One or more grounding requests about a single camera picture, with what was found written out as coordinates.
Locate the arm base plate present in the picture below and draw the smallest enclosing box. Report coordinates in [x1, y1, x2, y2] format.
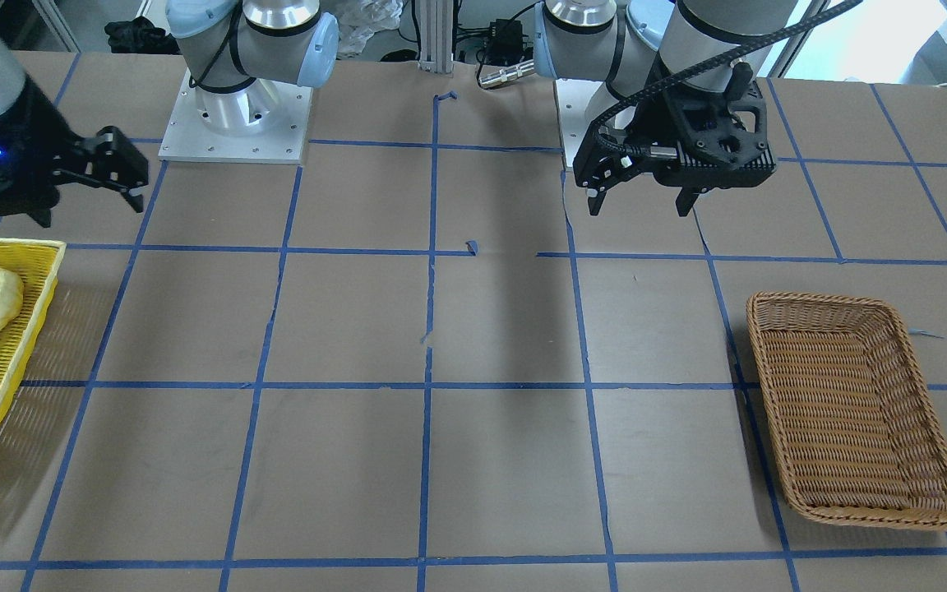
[554, 78, 647, 173]
[158, 75, 313, 165]

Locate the black glove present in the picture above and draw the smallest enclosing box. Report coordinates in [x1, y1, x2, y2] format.
[103, 16, 180, 55]

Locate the aluminium frame post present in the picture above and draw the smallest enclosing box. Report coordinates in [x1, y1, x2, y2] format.
[411, 1, 460, 77]

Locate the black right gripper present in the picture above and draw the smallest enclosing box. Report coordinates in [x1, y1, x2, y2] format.
[0, 82, 150, 228]

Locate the brown wicker basket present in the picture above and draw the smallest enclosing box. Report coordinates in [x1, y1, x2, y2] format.
[746, 291, 947, 531]

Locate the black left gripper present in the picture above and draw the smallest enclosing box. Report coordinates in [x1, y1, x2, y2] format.
[574, 123, 708, 218]

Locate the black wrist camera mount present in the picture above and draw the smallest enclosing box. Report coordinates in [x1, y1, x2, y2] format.
[636, 62, 777, 190]

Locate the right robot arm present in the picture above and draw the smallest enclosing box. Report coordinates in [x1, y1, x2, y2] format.
[0, 1, 340, 228]

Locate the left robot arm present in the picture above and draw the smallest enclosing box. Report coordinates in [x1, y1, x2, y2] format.
[534, 1, 796, 216]

